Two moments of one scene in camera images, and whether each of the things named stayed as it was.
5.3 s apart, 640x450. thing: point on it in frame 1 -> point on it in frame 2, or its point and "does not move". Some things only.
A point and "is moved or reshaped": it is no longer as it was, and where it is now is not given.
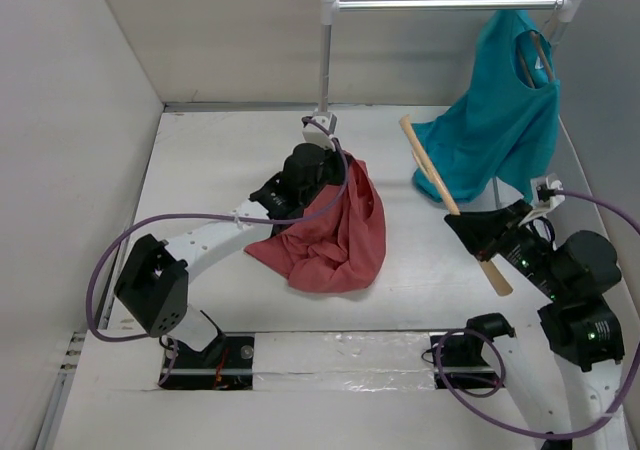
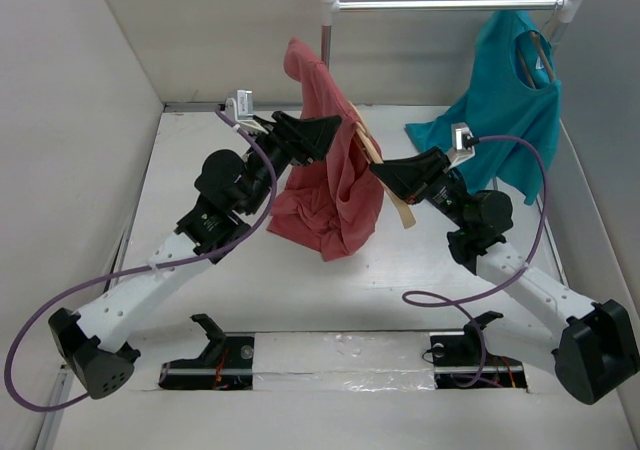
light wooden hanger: [429, 171] is moved or reshaped
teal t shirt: [508, 121] does not move
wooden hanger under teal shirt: [541, 50] does not move
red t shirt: [343, 250] is moved or reshaped
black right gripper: [481, 230] -> [409, 176]
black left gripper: [339, 163] -> [310, 137]
